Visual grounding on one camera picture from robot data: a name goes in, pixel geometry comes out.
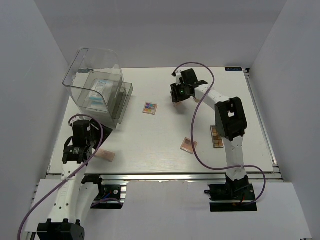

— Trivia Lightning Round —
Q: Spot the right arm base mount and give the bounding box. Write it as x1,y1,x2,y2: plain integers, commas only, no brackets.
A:
203,184,258,213

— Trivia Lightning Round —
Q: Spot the black blue table label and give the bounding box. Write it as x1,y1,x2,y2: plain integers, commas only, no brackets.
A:
224,67,243,72

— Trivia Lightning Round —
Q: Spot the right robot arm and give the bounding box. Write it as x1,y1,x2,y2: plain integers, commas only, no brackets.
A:
170,68,249,200

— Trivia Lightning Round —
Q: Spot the long brown eyeshadow palette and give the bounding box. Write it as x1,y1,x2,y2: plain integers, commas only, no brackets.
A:
210,125,224,149

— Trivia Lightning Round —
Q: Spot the purple cable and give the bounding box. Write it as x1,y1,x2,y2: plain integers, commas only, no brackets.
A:
19,114,105,240
171,62,266,206

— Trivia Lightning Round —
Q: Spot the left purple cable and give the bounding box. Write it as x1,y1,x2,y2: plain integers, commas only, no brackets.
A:
19,114,105,240

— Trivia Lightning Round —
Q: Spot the pink flat makeup box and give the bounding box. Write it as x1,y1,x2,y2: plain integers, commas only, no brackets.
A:
94,149,116,163

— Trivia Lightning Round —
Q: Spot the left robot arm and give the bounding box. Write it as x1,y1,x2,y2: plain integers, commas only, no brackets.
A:
36,119,113,240

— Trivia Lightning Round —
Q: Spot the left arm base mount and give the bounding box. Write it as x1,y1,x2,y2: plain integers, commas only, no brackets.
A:
81,174,125,210

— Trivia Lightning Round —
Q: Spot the white blue wipes packet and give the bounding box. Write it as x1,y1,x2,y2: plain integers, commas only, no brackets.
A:
87,78,113,109

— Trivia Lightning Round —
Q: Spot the foundation bottle clear cap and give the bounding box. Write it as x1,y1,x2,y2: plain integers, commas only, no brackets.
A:
173,101,183,107

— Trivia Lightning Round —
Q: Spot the clear acrylic makeup organizer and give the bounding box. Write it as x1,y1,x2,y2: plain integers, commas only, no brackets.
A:
62,47,133,129

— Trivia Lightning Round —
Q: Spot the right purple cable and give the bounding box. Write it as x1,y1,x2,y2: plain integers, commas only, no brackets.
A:
171,62,266,206

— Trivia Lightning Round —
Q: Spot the brown quad eyeshadow palette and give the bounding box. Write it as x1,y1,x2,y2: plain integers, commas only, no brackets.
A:
180,137,194,155

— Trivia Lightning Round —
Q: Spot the colourful eyeshadow palette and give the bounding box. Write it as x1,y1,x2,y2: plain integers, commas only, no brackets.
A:
142,102,158,115

